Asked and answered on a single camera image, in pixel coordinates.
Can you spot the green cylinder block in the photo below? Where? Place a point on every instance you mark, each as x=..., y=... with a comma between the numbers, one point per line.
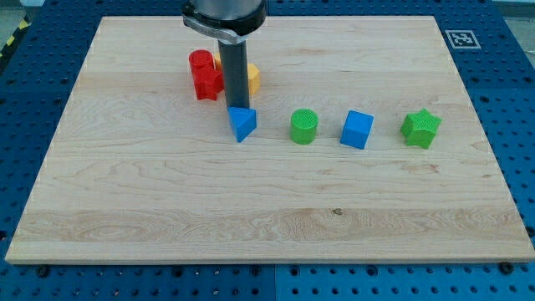
x=303, y=129

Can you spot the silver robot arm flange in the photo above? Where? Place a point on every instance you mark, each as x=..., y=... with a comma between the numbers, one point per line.
x=229, y=21

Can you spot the white fiducial marker tag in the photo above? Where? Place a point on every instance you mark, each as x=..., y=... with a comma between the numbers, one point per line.
x=462, y=39

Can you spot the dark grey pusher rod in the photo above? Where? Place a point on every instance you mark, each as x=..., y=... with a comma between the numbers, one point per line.
x=234, y=70

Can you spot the red star block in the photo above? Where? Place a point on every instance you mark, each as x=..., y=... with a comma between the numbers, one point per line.
x=208, y=83

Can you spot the black bolt left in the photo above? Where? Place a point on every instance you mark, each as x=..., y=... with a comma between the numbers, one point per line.
x=42, y=271

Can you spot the green star block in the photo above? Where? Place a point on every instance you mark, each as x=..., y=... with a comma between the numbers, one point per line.
x=420, y=128

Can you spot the black bolt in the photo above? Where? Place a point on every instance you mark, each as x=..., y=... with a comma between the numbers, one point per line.
x=506, y=268
x=42, y=271

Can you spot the red cylinder block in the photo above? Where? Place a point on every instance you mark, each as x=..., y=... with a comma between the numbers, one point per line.
x=199, y=60

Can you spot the blue triangle block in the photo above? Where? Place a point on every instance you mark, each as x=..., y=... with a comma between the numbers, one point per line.
x=243, y=122

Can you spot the blue cube block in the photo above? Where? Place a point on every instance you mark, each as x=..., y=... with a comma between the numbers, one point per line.
x=356, y=130

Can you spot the black bolt right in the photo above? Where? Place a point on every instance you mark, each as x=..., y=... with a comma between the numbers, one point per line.
x=506, y=268

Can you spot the wooden board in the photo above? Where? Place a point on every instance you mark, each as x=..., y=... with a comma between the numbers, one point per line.
x=139, y=171

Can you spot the yellow block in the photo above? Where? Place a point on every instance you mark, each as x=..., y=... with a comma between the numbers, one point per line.
x=253, y=74

